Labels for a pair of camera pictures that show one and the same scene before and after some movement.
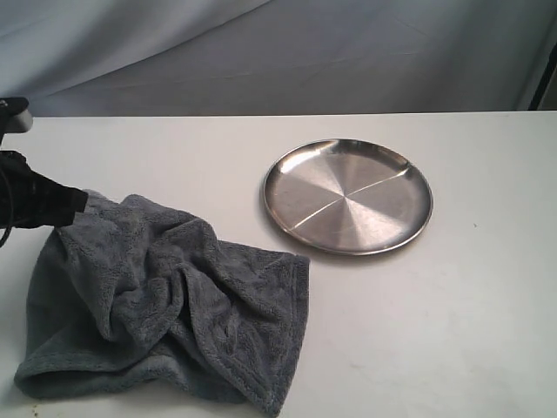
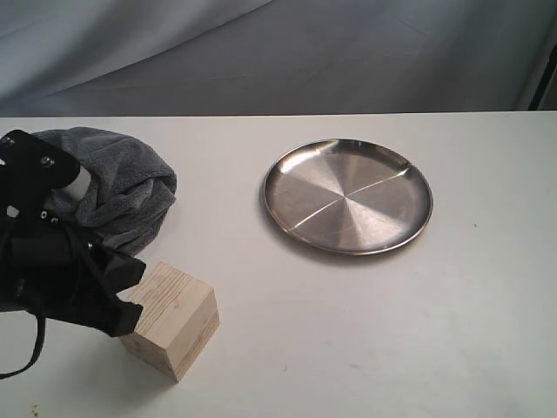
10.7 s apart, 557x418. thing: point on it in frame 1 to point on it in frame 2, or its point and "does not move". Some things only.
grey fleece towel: (133, 297) to (130, 193)
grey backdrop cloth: (69, 57) does not move
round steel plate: (348, 197) does not move
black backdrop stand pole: (545, 80) does not move
